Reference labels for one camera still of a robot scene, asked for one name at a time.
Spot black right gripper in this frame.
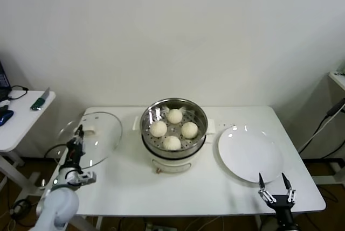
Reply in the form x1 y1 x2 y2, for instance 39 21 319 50
258 172 299 228

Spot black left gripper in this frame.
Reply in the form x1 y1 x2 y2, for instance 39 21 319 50
66 124 85 166

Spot round glass pot lid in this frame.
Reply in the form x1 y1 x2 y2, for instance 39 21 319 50
55 111 123 169

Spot white steamed baozi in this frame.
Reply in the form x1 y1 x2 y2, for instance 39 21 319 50
167 108 183 124
180 122 199 139
149 121 168 137
163 135 182 151

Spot stainless steel steamer basket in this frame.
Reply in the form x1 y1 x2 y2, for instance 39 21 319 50
140 97 209 159

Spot large white plate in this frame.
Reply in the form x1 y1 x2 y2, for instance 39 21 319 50
217 125 285 184

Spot white side table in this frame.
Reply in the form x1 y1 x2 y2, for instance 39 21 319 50
0 90 57 197

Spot white table foot bar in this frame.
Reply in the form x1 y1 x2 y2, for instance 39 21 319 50
312 160 345 186

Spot blue computer mouse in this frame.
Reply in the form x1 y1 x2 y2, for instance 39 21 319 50
0 109 15 127

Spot white work table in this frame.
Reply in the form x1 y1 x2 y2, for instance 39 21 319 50
37 106 327 231

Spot dark laptop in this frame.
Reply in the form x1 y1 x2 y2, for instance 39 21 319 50
0 58 13 102

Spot white electric cooking pot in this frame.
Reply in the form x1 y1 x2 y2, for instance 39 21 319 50
132 116 216 174

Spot black power adapter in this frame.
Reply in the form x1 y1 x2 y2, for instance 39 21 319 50
327 98 345 118

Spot grey floor power strip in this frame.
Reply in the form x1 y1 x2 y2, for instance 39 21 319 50
145 222 173 231

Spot white table with print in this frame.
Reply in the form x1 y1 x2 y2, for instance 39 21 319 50
329 71 345 91

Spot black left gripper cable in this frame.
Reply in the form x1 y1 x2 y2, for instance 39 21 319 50
44 143 70 159

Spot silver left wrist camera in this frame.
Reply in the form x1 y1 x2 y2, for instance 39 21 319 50
78 171 97 185

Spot green handled knife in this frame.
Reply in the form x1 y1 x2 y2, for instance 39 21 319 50
30 87 51 111

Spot long white cable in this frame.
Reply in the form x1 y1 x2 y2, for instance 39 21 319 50
298 115 331 153

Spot black looped cable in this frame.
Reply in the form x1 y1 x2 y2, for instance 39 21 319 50
8 85 30 101

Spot long black floor cable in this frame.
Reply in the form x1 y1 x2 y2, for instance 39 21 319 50
298 112 345 159

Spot floor cable bundle with plug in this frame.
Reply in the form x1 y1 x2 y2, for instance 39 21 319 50
8 198 41 228

